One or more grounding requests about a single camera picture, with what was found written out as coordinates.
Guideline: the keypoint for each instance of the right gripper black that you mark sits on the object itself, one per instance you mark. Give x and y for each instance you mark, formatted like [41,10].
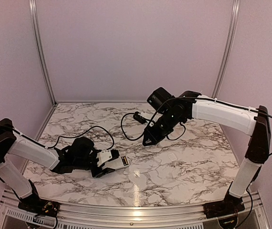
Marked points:
[155,138]

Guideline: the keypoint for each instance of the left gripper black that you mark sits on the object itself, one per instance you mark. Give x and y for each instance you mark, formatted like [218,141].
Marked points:
[102,172]

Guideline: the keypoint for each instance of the white remote control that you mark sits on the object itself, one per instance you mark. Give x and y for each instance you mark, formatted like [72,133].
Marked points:
[115,164]

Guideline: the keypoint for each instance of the white battery cover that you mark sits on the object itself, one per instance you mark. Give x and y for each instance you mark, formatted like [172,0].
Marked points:
[172,157]

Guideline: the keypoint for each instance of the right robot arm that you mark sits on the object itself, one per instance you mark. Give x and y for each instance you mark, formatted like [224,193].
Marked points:
[253,122]

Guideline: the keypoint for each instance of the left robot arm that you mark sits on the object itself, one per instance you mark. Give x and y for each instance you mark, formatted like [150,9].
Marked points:
[81,155]

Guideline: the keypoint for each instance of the battery in remote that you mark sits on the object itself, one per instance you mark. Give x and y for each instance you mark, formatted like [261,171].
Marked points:
[124,161]

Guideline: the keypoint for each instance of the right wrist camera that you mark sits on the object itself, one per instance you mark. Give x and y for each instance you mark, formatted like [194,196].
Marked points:
[142,117]

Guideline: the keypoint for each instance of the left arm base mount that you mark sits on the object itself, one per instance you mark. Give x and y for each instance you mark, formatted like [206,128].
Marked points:
[40,206]

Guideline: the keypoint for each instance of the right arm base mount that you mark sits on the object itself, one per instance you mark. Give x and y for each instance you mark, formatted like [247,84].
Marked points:
[223,207]

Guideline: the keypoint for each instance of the right aluminium frame post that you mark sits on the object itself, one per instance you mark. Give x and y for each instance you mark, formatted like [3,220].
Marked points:
[228,47]

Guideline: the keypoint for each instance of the aluminium frame post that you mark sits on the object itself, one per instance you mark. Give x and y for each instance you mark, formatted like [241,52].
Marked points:
[40,51]
[228,47]

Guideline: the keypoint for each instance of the front aluminium rail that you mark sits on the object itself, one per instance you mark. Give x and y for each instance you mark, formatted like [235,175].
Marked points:
[83,216]

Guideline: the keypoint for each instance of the left aluminium frame post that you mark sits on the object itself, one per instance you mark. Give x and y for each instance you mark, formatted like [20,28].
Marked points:
[40,51]

